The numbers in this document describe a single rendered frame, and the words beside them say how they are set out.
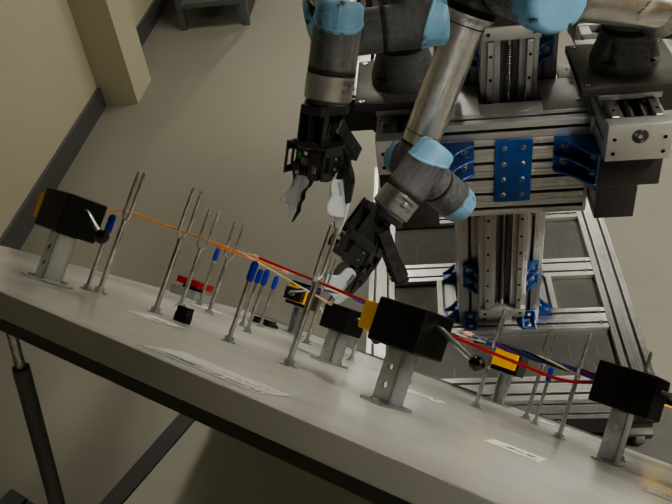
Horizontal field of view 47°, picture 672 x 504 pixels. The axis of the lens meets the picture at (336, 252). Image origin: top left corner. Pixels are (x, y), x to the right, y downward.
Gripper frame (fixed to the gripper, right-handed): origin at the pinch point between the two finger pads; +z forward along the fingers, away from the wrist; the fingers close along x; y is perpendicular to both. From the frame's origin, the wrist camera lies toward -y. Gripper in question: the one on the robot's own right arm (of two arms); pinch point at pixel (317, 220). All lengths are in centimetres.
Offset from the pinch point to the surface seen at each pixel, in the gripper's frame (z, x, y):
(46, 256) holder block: -8, 0, 58
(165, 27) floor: 5, -300, -324
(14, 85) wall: 25, -234, -140
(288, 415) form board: -13, 38, 75
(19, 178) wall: 65, -221, -132
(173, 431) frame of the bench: 50, -24, 2
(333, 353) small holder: 4.8, 21.2, 32.7
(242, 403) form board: -13, 35, 75
